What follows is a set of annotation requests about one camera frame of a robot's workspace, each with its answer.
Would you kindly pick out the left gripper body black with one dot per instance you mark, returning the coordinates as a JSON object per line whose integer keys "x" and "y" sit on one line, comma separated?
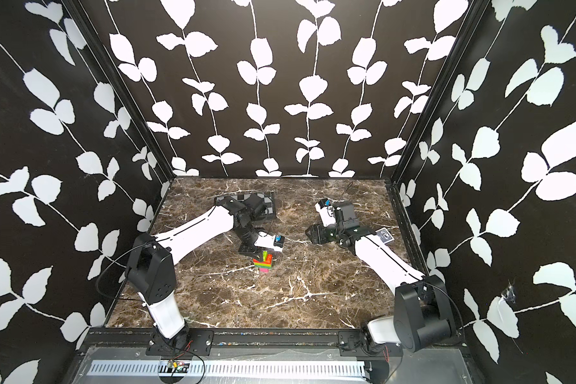
{"x": 249, "y": 238}

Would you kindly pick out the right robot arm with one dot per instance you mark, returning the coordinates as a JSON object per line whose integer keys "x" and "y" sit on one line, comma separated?
{"x": 422, "y": 312}

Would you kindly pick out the small circuit board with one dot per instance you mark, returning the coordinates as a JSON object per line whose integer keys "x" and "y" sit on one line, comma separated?
{"x": 173, "y": 368}

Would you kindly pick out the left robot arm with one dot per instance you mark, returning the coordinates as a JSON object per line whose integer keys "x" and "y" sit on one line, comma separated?
{"x": 151, "y": 264}

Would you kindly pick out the black white chessboard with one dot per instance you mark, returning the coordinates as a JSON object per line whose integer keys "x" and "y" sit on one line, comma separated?
{"x": 266, "y": 213}

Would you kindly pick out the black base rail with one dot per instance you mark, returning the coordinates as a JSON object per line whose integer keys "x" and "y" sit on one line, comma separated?
{"x": 201, "y": 341}

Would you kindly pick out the white perforated strip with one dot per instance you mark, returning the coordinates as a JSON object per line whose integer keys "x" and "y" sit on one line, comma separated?
{"x": 239, "y": 369}

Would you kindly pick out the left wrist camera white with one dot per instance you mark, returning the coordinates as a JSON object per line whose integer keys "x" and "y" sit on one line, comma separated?
{"x": 270, "y": 242}

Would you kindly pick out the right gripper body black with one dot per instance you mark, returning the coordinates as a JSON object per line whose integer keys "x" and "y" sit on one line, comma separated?
{"x": 327, "y": 234}

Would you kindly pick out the red lego brick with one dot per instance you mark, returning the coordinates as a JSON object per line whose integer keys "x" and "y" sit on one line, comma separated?
{"x": 258, "y": 262}

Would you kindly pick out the blue playing card box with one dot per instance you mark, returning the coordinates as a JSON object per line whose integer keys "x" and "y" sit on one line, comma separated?
{"x": 385, "y": 235}

